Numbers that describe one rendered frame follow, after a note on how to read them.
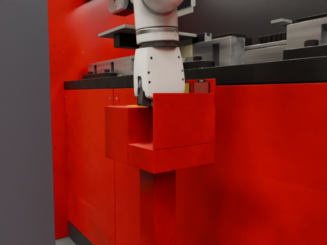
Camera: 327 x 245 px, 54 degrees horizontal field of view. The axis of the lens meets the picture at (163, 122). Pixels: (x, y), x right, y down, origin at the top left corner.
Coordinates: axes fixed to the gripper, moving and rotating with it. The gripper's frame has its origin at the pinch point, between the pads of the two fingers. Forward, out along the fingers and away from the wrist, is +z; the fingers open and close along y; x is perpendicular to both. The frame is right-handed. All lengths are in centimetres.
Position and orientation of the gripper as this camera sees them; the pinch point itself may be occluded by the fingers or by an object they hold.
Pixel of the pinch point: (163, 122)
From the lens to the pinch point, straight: 65.6
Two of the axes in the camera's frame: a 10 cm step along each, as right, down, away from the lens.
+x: 6.0, 0.7, -8.0
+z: 0.7, 9.9, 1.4
